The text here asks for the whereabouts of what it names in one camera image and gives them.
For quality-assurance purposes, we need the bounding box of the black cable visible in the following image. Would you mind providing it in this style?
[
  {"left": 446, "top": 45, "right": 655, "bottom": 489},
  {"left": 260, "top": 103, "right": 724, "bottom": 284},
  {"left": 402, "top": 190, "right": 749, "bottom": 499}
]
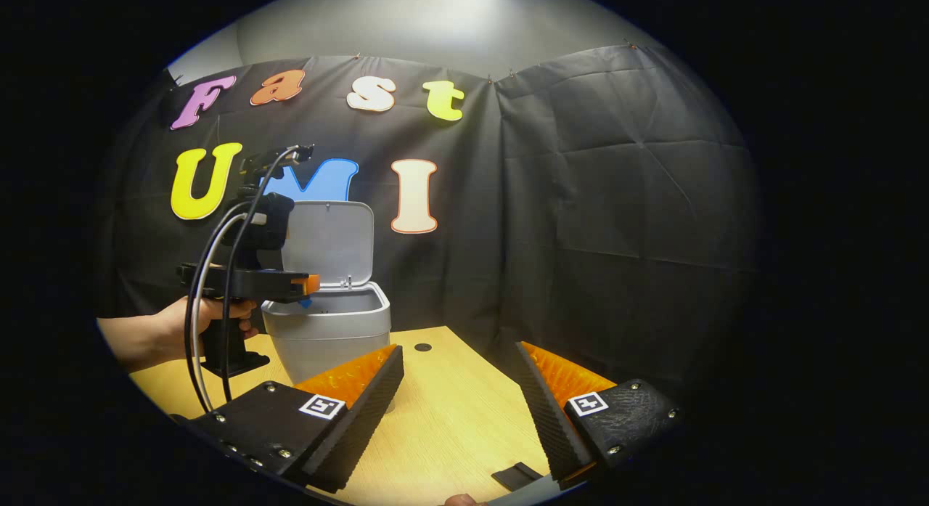
[
  {"left": 184, "top": 208, "right": 247, "bottom": 412},
  {"left": 220, "top": 147, "right": 302, "bottom": 404}
]

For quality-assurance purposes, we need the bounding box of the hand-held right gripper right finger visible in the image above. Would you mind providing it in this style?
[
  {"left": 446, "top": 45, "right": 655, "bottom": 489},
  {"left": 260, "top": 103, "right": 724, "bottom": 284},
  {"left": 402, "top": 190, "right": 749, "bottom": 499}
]
[{"left": 516, "top": 340, "right": 684, "bottom": 491}]

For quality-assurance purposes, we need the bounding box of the white cable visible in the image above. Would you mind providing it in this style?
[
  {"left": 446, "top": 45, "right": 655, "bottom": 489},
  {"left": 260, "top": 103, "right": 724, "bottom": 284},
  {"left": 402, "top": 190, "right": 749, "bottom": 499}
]
[{"left": 190, "top": 205, "right": 251, "bottom": 412}]

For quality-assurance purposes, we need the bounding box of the white desktop garbage bin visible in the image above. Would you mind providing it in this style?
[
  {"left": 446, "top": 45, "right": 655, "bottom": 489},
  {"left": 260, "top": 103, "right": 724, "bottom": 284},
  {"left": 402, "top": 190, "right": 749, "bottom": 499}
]
[{"left": 261, "top": 200, "right": 393, "bottom": 385}]

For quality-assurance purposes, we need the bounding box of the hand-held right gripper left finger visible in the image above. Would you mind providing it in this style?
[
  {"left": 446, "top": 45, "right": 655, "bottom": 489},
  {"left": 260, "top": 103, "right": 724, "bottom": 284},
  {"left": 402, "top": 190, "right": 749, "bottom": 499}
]
[{"left": 171, "top": 343, "right": 405, "bottom": 494}]

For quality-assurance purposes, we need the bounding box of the wooden desktop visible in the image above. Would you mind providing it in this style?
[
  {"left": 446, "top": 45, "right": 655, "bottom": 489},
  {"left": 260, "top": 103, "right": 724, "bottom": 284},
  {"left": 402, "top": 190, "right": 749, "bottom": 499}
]
[{"left": 129, "top": 326, "right": 560, "bottom": 506}]

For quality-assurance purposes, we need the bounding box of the black backdrop cloth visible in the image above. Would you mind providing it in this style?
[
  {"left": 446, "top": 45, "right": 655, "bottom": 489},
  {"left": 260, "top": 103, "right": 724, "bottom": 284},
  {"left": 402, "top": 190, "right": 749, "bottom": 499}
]
[{"left": 94, "top": 45, "right": 761, "bottom": 412}]

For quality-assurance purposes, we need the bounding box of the small black plastic piece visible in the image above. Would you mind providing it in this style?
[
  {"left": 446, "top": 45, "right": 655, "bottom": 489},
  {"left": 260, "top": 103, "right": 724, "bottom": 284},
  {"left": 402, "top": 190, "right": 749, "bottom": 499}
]
[{"left": 492, "top": 462, "right": 543, "bottom": 491}]

